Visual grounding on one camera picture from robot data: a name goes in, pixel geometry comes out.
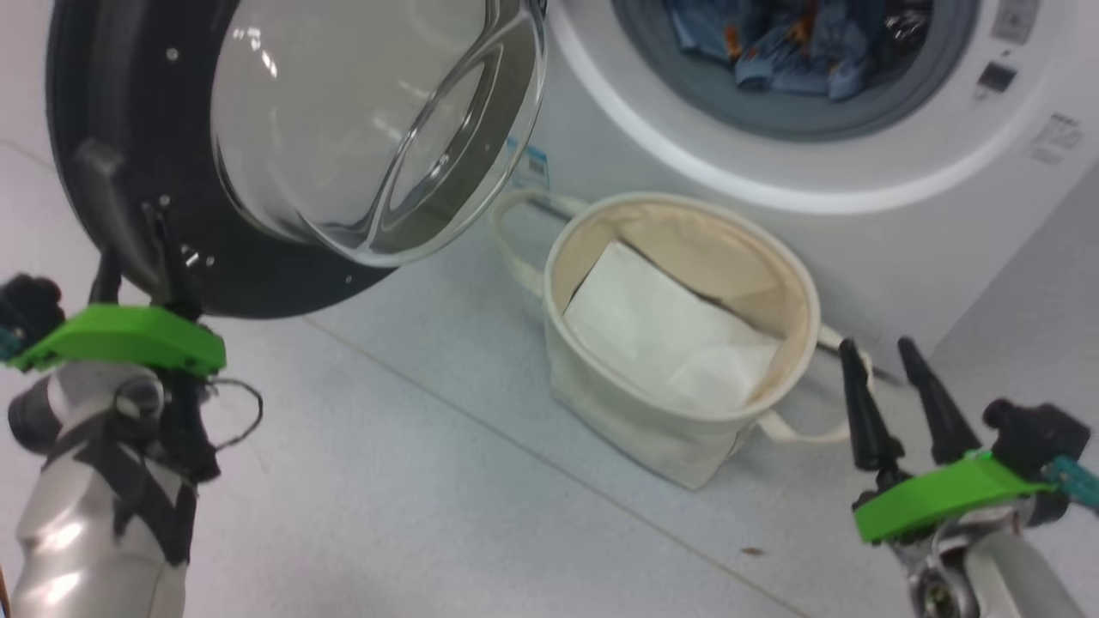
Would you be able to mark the white cloth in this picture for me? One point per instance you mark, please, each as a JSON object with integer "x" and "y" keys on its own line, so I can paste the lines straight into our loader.
{"x": 652, "y": 326}

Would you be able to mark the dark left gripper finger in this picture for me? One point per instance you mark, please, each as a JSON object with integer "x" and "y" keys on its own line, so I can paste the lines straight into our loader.
{"x": 176, "y": 279}
{"x": 106, "y": 283}

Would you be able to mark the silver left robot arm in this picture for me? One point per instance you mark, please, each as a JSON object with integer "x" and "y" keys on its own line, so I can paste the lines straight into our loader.
{"x": 77, "y": 532}

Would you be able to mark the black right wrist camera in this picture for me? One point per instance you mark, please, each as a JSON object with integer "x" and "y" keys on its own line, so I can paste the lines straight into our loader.
{"x": 1035, "y": 433}

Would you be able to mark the cream canvas laundry basket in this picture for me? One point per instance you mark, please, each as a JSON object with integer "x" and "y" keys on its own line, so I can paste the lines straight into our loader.
{"x": 652, "y": 429}

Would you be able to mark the black round glass washer door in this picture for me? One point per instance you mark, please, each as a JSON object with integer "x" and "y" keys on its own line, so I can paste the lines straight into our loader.
{"x": 120, "y": 137}

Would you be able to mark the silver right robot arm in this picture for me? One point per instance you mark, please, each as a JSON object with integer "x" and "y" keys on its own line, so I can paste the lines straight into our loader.
{"x": 1004, "y": 575}

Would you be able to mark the small printed warning label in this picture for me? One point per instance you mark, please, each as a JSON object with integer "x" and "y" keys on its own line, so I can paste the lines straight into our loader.
{"x": 1056, "y": 139}

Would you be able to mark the blue energy label sticker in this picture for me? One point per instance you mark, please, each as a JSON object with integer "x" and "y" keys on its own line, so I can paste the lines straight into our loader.
{"x": 534, "y": 167}

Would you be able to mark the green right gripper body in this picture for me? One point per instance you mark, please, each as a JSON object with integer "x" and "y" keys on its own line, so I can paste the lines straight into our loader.
{"x": 936, "y": 498}

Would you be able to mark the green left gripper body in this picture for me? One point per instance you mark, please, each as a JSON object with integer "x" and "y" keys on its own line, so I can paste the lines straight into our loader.
{"x": 129, "y": 335}

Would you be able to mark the blue bear-print garment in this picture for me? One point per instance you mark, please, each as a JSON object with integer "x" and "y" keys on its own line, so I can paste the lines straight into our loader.
{"x": 790, "y": 60}

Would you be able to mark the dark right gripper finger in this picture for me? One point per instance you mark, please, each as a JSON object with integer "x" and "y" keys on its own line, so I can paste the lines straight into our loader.
{"x": 944, "y": 421}
{"x": 871, "y": 429}

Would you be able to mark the white front-load washing machine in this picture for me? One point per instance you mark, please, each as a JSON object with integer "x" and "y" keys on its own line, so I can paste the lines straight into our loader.
{"x": 901, "y": 240}

